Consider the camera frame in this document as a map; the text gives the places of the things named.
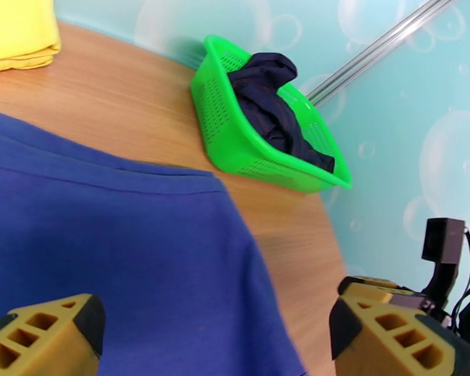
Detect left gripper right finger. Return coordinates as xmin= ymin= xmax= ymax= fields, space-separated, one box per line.
xmin=330 ymin=294 xmax=470 ymax=376

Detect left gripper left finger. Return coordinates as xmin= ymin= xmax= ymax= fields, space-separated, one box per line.
xmin=0 ymin=293 xmax=106 ymax=376

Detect blue trousers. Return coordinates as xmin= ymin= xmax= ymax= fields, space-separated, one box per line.
xmin=0 ymin=108 xmax=310 ymax=376

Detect green plastic basket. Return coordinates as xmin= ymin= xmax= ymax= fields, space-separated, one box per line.
xmin=191 ymin=34 xmax=353 ymax=194

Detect dark navy trousers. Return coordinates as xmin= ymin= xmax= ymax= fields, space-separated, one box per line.
xmin=227 ymin=53 xmax=336 ymax=174

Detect yellow folded cloth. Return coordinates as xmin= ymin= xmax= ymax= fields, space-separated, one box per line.
xmin=0 ymin=0 xmax=61 ymax=76

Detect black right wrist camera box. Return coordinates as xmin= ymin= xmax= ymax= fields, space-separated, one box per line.
xmin=422 ymin=218 xmax=466 ymax=266

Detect aluminium frame post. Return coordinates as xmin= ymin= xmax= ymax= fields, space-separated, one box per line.
xmin=307 ymin=0 xmax=461 ymax=107

